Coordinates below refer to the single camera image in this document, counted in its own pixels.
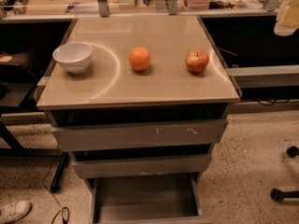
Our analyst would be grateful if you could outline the grey bottom drawer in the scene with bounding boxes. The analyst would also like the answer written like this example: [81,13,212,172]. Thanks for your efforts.
[89,174,212,224]

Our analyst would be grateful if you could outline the grey drawer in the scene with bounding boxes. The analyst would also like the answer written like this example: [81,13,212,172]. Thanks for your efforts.
[72,154,211,178]
[89,174,212,224]
[51,119,227,151]

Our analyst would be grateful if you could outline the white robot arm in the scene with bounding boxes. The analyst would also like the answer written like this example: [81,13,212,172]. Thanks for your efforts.
[274,0,299,36]

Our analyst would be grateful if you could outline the grey drawer cabinet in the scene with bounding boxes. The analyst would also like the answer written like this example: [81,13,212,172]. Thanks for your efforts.
[37,16,239,224]

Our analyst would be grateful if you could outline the grey top drawer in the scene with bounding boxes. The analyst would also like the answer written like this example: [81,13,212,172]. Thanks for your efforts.
[51,119,227,151]

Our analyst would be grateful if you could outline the grey middle drawer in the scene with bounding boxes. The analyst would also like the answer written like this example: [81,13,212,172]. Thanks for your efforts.
[72,154,211,178]

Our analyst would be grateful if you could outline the orange fruit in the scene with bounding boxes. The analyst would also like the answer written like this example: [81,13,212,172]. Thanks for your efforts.
[128,47,150,71]

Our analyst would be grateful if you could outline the red apple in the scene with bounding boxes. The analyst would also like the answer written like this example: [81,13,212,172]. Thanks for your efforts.
[185,49,209,74]

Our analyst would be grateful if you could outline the white ceramic bowl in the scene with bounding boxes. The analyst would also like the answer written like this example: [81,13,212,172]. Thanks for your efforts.
[52,42,93,74]

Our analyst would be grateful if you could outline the black table leg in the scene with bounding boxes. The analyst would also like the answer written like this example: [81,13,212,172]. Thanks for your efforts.
[50,152,69,192]

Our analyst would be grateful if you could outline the grey metal shelf beam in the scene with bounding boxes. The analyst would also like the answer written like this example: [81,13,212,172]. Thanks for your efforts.
[226,64,299,89]

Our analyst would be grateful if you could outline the black chair leg caster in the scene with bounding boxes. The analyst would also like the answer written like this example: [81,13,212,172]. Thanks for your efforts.
[270,189,299,203]

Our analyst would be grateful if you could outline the white sneaker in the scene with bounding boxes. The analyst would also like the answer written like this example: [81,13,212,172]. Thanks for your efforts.
[0,201,32,224]

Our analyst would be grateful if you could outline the black floor cable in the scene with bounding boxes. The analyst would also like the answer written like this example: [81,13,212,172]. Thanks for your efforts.
[42,143,70,224]

